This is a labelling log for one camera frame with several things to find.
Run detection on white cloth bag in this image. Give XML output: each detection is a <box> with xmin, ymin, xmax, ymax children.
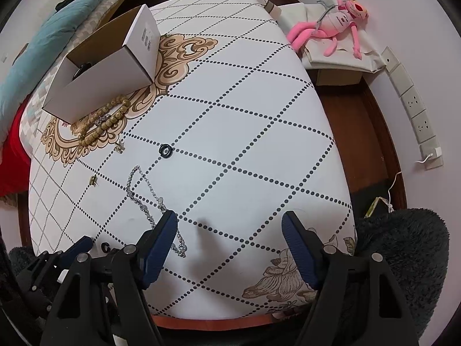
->
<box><xmin>277</xmin><ymin>3</ymin><xmax>388</xmax><ymax>75</ymax></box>

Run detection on red cloth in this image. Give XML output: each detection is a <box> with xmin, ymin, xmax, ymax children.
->
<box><xmin>0</xmin><ymin>104</ymin><xmax>34</xmax><ymax>200</ymax></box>

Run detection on dark fuzzy cloth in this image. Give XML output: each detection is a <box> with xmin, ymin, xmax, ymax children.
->
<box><xmin>354</xmin><ymin>207</ymin><xmax>451</xmax><ymax>336</ymax></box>

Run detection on brown cardboard box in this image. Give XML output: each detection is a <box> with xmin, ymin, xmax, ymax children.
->
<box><xmin>315</xmin><ymin>68</ymin><xmax>363</xmax><ymax>87</ymax></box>

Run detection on white cardboard box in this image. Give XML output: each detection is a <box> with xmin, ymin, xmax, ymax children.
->
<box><xmin>42</xmin><ymin>4</ymin><xmax>161</xmax><ymax>125</ymax></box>

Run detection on yellow green packet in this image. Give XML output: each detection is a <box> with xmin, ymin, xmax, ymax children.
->
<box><xmin>365</xmin><ymin>197</ymin><xmax>384</xmax><ymax>219</ymax></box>

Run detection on white wall socket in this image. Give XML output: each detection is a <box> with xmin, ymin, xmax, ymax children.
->
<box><xmin>400</xmin><ymin>86</ymin><xmax>426</xmax><ymax>119</ymax></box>
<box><xmin>411</xmin><ymin>110</ymin><xmax>437</xmax><ymax>144</ymax></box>
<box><xmin>420</xmin><ymin>140</ymin><xmax>445</xmax><ymax>170</ymax></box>

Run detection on grey wire hanger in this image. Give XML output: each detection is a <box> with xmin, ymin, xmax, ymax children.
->
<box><xmin>315</xmin><ymin>0</ymin><xmax>343</xmax><ymax>30</ymax></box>

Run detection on black accessory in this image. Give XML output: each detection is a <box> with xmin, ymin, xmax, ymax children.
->
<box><xmin>72</xmin><ymin>63</ymin><xmax>93</xmax><ymax>80</ymax></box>

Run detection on pink plush toy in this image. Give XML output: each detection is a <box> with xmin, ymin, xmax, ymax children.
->
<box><xmin>287</xmin><ymin>0</ymin><xmax>370</xmax><ymax>60</ymax></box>

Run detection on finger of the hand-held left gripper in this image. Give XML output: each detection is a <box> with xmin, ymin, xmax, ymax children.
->
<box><xmin>58</xmin><ymin>235</ymin><xmax>95</xmax><ymax>271</ymax></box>

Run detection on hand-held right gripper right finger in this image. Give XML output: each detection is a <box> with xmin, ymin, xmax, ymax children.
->
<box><xmin>281</xmin><ymin>210</ymin><xmax>420</xmax><ymax>346</ymax></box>

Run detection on white cable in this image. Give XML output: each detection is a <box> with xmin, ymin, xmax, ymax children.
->
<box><xmin>386</xmin><ymin>153</ymin><xmax>435</xmax><ymax>210</ymax></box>

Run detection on silver chain necklace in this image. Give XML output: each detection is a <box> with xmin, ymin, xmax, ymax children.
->
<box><xmin>126</xmin><ymin>165</ymin><xmax>188</xmax><ymax>259</ymax></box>

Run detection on printed white tablecloth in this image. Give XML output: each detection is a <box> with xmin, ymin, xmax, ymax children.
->
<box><xmin>28</xmin><ymin>0</ymin><xmax>358</xmax><ymax>324</ymax></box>

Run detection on teal blanket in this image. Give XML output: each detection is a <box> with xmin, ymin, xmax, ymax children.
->
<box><xmin>0</xmin><ymin>0</ymin><xmax>125</xmax><ymax>124</ymax></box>

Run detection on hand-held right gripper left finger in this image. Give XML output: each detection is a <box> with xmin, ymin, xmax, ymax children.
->
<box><xmin>39</xmin><ymin>210</ymin><xmax>179</xmax><ymax>346</ymax></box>

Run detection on wooden bead necklace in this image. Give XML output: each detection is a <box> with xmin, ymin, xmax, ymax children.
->
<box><xmin>70</xmin><ymin>95</ymin><xmax>132</xmax><ymax>143</ymax></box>

